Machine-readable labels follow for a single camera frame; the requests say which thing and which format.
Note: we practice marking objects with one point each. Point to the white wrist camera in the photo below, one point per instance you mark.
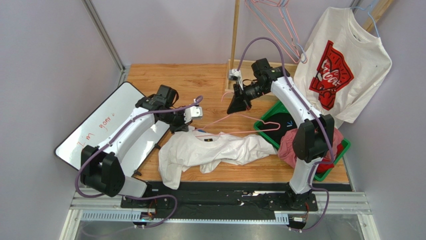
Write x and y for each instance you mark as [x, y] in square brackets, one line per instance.
[236, 76]
[196, 112]

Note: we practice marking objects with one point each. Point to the red garment in bin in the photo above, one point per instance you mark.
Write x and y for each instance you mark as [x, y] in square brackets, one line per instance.
[337, 149]

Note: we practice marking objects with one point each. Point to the whiteboard with red writing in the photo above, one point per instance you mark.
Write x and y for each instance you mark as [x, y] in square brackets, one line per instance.
[105, 120]

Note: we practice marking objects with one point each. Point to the green plastic bin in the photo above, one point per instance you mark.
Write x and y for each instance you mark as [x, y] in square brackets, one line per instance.
[279, 107]

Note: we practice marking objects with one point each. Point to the pink crumpled shirt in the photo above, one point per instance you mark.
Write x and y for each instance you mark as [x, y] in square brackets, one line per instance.
[287, 154]

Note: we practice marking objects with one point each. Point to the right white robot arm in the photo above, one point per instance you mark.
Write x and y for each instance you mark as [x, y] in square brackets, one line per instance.
[315, 131]

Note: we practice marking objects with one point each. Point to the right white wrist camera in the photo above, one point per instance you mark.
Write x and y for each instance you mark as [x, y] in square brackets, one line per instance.
[236, 76]

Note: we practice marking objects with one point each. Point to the white flower print t-shirt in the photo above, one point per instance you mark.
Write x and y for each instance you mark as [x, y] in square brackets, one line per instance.
[196, 148]

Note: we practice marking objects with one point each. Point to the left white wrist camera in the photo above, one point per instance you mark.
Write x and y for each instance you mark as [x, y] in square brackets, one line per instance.
[196, 112]

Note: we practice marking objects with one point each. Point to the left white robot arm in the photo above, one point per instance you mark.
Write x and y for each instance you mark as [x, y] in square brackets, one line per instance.
[100, 166]

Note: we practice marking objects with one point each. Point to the aluminium corner frame post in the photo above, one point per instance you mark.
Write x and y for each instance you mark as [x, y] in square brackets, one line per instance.
[98, 23]

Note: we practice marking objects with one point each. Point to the black garment in bin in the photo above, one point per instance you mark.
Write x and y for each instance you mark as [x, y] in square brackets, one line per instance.
[274, 137]

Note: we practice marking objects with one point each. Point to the blue hanger holding shirt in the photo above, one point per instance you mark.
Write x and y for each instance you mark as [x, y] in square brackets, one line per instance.
[370, 24]

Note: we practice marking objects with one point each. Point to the white t-shirt red print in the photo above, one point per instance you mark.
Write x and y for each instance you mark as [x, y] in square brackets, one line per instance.
[345, 66]

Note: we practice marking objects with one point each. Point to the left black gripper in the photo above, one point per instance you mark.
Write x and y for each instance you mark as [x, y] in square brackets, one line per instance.
[183, 126]

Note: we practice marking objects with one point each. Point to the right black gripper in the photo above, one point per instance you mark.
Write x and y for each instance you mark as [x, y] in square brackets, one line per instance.
[242, 94]

